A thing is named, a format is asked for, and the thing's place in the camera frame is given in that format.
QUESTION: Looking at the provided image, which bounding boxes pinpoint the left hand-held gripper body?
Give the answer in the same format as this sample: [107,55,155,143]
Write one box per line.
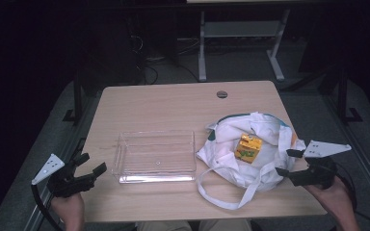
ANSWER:
[31,153,96,198]

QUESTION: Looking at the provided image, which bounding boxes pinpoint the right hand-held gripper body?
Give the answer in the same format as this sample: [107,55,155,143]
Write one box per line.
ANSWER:
[290,140,353,191]

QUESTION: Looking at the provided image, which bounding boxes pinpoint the yellow juice carton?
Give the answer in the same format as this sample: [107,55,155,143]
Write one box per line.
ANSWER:
[233,133,264,165]

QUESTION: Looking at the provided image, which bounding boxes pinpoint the clear plastic container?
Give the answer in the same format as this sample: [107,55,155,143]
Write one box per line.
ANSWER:
[111,129,198,185]

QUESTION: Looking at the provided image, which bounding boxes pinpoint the white cloth tote bag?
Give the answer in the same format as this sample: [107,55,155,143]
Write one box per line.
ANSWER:
[195,111,308,212]

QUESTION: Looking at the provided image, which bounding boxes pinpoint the person's left hand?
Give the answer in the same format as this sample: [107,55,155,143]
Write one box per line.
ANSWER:
[50,192,86,223]

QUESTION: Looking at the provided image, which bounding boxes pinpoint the person's right hand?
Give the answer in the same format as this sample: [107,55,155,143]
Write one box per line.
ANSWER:
[303,175,355,216]

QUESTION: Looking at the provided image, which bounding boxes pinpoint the black metal stand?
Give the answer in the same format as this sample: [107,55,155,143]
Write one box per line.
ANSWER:
[62,71,85,127]
[336,62,364,125]

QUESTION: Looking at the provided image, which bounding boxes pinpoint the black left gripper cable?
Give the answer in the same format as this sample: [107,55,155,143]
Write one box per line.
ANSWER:
[30,183,66,231]

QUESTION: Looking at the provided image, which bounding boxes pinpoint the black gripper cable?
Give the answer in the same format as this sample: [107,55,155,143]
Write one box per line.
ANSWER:
[30,183,66,231]
[333,163,370,226]

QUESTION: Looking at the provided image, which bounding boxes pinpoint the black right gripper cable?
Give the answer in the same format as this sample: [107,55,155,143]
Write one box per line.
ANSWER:
[333,163,370,226]

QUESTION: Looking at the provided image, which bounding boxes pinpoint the cables on floor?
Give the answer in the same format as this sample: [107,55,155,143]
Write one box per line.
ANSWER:
[131,33,200,85]

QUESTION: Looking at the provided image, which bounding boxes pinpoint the white metal desk frame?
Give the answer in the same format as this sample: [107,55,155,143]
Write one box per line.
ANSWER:
[186,0,293,83]

